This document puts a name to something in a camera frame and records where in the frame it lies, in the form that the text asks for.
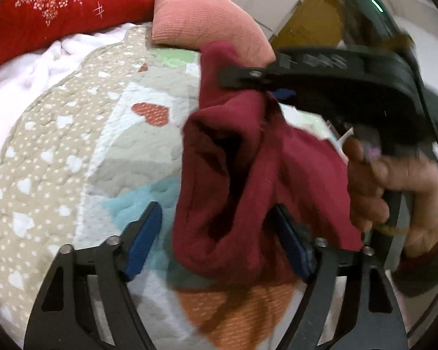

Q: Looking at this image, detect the dark red garment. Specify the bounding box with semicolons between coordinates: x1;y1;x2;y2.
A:
172;41;362;284

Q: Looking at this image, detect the right hand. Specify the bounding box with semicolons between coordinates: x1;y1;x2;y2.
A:
343;137;438;258

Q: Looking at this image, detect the yellow wooden door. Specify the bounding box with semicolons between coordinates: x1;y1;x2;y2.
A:
271;0;343;50

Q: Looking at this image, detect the patchwork heart quilt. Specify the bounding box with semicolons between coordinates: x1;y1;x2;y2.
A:
0;24;351;350

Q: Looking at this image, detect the white fleece blanket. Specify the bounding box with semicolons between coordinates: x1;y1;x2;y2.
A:
0;23;134;152

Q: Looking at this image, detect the red floral comforter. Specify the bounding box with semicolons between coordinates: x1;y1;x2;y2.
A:
0;0;154;66

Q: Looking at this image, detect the pink corduroy cushion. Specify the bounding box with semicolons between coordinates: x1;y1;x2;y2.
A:
152;0;275;67

